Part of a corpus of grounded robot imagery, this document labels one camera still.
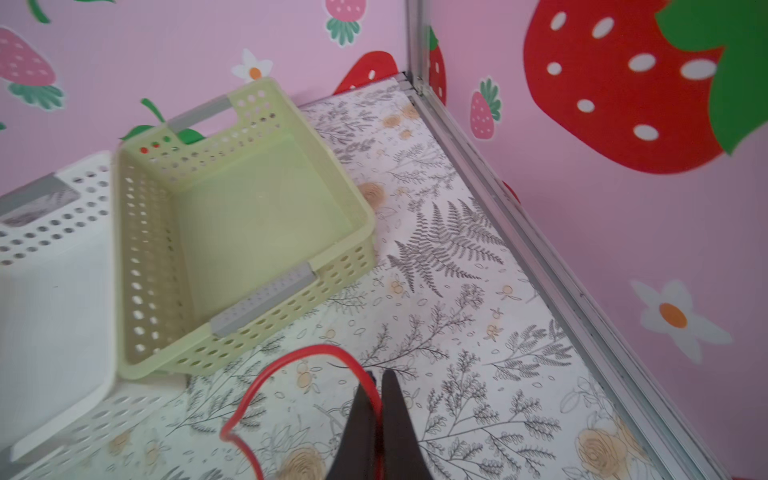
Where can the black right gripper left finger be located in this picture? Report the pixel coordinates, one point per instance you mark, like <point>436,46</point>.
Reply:
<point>356,457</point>

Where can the white perforated basket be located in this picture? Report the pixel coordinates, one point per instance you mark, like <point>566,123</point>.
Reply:
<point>61,396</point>

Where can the right green perforated basket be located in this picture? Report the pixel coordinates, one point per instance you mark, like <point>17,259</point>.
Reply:
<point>231,221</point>

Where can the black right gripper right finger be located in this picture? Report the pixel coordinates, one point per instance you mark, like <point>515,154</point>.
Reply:
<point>402,457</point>

